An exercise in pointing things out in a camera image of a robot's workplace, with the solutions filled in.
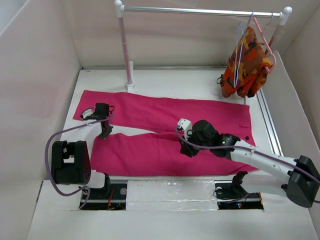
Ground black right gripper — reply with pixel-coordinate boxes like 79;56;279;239
178;129;212;158

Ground pink trousers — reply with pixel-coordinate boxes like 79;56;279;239
74;90;254;177

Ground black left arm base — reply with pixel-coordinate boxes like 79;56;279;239
79;174;128;211

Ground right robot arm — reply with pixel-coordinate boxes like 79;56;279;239
175;118;320;209

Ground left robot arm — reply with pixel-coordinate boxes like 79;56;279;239
44;103;115;189

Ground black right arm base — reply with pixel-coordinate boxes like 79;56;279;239
212;171;264;210

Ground pink plastic hanger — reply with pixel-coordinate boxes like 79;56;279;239
253;17;277;74

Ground orange camouflage shorts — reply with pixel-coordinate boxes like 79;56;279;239
218;26;273;98

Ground white clothes rack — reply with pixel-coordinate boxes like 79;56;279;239
114;0;293;93

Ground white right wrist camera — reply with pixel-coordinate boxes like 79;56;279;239
177;118;193;140

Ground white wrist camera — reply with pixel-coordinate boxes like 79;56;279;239
177;118;193;140
80;107;95;121

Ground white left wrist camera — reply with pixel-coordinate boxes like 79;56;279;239
80;107;95;121

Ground aluminium table edge rail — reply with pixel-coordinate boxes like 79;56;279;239
256;90;283;156

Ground light blue wire hanger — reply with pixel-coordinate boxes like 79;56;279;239
233;10;255;88

